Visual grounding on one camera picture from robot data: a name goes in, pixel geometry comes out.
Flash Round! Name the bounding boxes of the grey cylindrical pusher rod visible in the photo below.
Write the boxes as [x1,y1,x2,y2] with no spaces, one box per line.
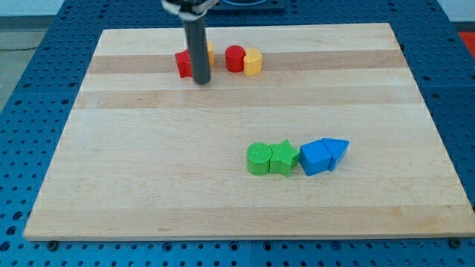
[183,16,211,85]

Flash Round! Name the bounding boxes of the white and black rod mount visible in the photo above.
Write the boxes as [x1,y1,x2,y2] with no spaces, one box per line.
[161,0,219,20]

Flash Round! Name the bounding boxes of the red star block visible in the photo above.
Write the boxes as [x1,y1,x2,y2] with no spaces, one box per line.
[174,49,193,78]

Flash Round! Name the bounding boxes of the green star block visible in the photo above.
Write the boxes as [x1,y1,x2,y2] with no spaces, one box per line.
[269,139,300,177]

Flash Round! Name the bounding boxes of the yellow block behind rod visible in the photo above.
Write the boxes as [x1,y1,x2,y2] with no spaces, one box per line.
[207,42,214,66]

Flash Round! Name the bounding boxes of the red cylinder block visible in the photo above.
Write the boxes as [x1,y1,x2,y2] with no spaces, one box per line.
[225,45,246,73]

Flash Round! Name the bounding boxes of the green cylinder block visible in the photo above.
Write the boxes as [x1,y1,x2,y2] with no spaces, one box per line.
[246,142,272,176]

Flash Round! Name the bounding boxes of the light wooden board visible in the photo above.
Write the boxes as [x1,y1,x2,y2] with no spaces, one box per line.
[24,23,474,241]

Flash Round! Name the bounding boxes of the blue cube block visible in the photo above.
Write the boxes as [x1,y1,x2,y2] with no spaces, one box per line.
[299,140,332,176]

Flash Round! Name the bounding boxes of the blue triangle block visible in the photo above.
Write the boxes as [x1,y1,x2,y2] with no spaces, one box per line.
[322,138,350,171]

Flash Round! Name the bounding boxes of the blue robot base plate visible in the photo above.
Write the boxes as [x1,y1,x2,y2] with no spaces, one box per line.
[211,0,287,11]

